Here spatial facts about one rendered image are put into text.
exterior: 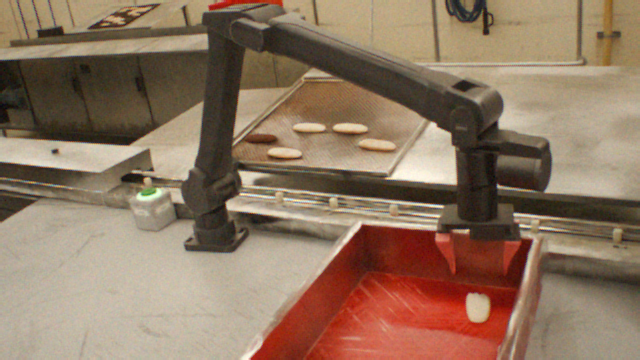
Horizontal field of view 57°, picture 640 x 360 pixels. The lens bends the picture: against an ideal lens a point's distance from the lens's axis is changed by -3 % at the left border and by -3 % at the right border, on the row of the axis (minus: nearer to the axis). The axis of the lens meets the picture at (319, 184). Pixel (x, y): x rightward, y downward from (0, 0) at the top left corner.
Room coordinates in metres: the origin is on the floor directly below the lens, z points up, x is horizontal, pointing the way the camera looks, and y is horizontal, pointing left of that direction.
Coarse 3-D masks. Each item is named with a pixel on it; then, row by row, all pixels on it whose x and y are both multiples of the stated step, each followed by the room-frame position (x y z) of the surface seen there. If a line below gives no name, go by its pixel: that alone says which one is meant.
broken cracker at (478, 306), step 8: (472, 296) 0.81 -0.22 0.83; (480, 296) 0.80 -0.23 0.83; (472, 304) 0.78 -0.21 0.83; (480, 304) 0.78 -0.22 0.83; (488, 304) 0.78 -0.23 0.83; (472, 312) 0.77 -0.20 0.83; (480, 312) 0.76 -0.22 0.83; (488, 312) 0.76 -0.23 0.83; (472, 320) 0.75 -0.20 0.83; (480, 320) 0.75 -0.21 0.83
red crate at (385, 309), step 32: (384, 288) 0.88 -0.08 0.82; (416, 288) 0.87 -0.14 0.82; (448, 288) 0.85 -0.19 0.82; (480, 288) 0.84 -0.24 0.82; (512, 288) 0.82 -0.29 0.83; (352, 320) 0.80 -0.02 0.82; (384, 320) 0.79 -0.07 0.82; (416, 320) 0.78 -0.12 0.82; (448, 320) 0.77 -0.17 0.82; (320, 352) 0.74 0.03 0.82; (352, 352) 0.72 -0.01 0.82; (384, 352) 0.71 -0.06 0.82; (416, 352) 0.70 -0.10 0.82; (448, 352) 0.69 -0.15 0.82; (480, 352) 0.68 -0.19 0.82
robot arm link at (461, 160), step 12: (456, 156) 0.77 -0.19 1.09; (468, 156) 0.75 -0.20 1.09; (480, 156) 0.75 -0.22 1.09; (492, 156) 0.75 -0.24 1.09; (456, 168) 0.78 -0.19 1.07; (468, 168) 0.75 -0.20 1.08; (480, 168) 0.75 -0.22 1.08; (492, 168) 0.75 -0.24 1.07; (468, 180) 0.75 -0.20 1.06; (480, 180) 0.75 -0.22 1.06; (492, 180) 0.75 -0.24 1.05
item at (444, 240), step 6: (438, 222) 0.81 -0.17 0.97; (438, 228) 0.79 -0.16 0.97; (438, 234) 0.78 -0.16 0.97; (444, 234) 0.78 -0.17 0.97; (450, 234) 0.78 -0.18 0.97; (438, 240) 0.76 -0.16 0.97; (444, 240) 0.76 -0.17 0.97; (450, 240) 0.77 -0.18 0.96; (438, 246) 0.77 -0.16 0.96; (444, 246) 0.76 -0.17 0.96; (450, 246) 0.76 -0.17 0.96; (444, 252) 0.77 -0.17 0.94; (450, 252) 0.76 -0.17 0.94; (450, 258) 0.77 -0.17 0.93; (450, 264) 0.77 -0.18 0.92
